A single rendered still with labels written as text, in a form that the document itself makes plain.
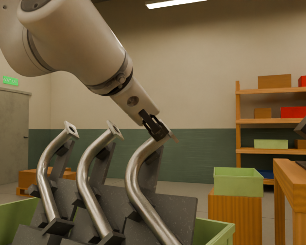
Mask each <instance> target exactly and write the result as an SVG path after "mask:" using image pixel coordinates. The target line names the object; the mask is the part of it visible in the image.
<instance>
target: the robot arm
mask: <svg viewBox="0 0 306 245"><path fill-rule="evenodd" d="M0 49H1V51H2V53H3V55H4V57H5V59H6V61H7V62H8V64H9V65H10V67H11V68H12V69H13V70H14V71H15V72H16V73H18V74H20V75H22V76H26V77H37V76H41V75H45V74H49V73H53V72H56V71H67V72H70V73H72V74H73V75H75V76H76V77H77V78H78V79H79V80H80V81H81V82H82V83H83V84H84V85H85V86H86V87H87V88H88V90H90V91H91V92H93V93H95V94H98V95H101V96H110V98H111V99H112V100H113V101H114V102H115V103H116V104H117V105H118V106H119V107H120V108H121V109H122V110H123V111H124V112H125V113H126V114H127V115H128V116H129V117H130V118H131V119H132V120H133V121H134V122H135V123H136V124H138V125H139V126H145V128H146V129H147V130H148V133H149V134H150V135H151V136H152V137H153V138H154V139H155V141H156V142H158V141H160V140H161V139H163V138H164V137H165V136H166V135H167V134H168V133H169V130H168V129H167V128H166V127H165V126H164V124H163V123H162V122H161V121H159V120H158V119H157V117H156V116H155V115H157V114H159V113H160V109H159V108H158V106H157V105H156V104H155V103H154V101H153V100H152V99H151V98H150V96H149V95H148V94H147V92H146V91H145V89H144V88H143V87H142V86H141V84H140V83H139V82H138V80H137V79H136V78H135V77H134V76H133V63H132V59H131V58H130V56H129V54H128V53H127V51H126V50H125V49H124V47H123V46H122V45H121V43H120V42H119V40H118V39H117V38H116V36H115V35H114V33H113V32H112V30H111V29H110V28H109V26H108V25H107V23H106V22H105V20H104V19H103V17H102V16H101V15H100V13H99V12H98V10H97V9H96V7H95V6H94V4H93V3H92V2H91V0H0ZM147 112H148V113H149V114H150V115H149V114H148V113H147ZM142 118H143V120H142ZM152 118H154V119H155V121H156V122H157V123H155V122H154V121H153V119H152ZM146 123H147V125H148V126H149V127H150V128H149V127H148V126H147V125H146Z"/></svg>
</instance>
